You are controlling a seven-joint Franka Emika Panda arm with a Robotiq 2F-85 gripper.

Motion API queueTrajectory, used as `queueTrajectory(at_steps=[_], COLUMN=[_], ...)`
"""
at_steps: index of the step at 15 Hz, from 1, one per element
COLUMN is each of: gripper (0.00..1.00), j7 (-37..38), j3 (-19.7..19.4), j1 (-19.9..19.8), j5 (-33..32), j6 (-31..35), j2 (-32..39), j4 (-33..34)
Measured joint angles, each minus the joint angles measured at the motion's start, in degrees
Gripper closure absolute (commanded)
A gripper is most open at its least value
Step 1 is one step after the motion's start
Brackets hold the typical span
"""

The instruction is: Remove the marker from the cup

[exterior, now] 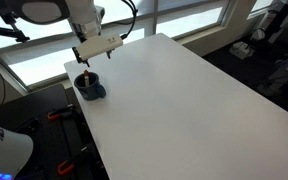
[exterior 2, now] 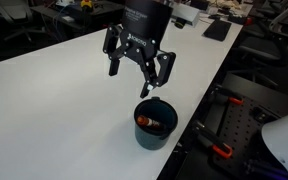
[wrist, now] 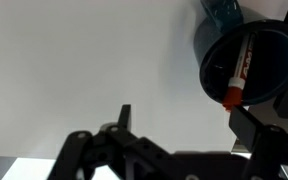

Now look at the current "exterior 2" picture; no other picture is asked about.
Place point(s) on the black office chair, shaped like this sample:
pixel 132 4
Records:
pixel 267 50

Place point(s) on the yellow and red button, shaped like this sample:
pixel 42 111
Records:
pixel 86 4

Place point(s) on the black flat pad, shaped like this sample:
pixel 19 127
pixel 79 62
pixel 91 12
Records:
pixel 217 30

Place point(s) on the small black round object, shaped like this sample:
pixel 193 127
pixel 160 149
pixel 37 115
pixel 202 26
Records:
pixel 180 23

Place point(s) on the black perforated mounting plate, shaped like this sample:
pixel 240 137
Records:
pixel 242 128

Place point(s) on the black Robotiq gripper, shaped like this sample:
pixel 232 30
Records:
pixel 147 23

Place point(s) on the grey metal box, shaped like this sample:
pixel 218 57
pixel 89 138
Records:
pixel 188 13

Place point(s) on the dark blue cup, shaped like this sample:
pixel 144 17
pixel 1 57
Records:
pixel 150 141

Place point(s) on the dark desk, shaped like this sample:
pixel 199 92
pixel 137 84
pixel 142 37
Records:
pixel 94 16

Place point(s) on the grey office chair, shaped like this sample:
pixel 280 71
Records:
pixel 14 10

